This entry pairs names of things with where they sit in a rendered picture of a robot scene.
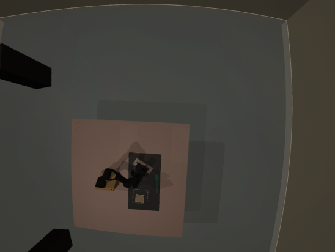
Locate beige square tile with black center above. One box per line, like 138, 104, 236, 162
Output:
135, 194, 144, 203

